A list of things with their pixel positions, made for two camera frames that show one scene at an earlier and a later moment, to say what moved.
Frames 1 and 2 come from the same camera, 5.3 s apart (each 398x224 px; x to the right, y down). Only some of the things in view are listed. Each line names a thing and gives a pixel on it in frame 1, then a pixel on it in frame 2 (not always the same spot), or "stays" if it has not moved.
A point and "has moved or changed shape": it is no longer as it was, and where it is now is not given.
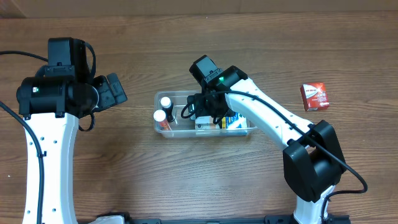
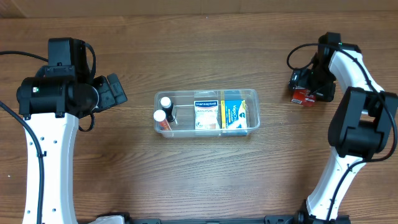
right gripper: x=205 y=109 to x=311 y=86
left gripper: x=111 y=91 stays
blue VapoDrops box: x=234 y=121 stays
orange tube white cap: x=160 y=116 stays
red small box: x=314 y=96 has moved or changed shape
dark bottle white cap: x=168 y=107 stays
